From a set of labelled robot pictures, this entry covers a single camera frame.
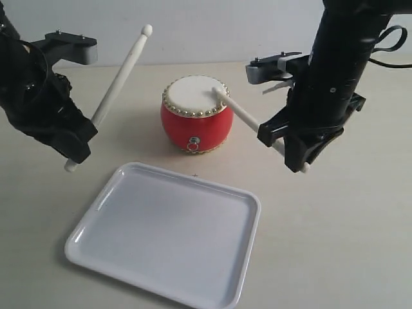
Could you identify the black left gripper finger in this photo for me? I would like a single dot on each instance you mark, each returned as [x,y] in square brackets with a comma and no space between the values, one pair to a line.
[76,128]
[70,146]

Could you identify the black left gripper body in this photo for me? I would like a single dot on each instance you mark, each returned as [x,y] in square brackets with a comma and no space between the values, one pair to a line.
[32,96]

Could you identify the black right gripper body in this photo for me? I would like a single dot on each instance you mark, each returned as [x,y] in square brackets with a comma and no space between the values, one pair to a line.
[320,98]

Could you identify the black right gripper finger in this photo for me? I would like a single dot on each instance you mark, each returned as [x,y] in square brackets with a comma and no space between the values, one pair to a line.
[301,149]
[276,127]

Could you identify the white drumstick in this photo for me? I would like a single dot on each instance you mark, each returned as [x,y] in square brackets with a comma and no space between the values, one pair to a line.
[247,118]
[121,76]

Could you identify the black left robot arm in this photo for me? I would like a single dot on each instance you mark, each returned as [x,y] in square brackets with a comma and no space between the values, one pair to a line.
[8,22]

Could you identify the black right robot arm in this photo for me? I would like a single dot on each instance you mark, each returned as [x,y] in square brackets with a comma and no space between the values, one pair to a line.
[351,31]

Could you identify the small red drum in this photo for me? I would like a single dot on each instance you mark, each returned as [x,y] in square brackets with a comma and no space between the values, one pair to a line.
[192,116]

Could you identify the white plastic tray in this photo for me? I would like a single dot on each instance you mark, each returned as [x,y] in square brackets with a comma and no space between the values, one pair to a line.
[180,237]

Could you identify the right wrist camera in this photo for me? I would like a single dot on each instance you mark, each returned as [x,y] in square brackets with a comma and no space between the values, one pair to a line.
[286,66]

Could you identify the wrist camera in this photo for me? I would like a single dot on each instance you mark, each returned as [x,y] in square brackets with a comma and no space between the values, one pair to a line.
[70,47]
[286,66]

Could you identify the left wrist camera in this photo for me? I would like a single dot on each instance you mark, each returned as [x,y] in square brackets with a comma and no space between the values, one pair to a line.
[70,47]

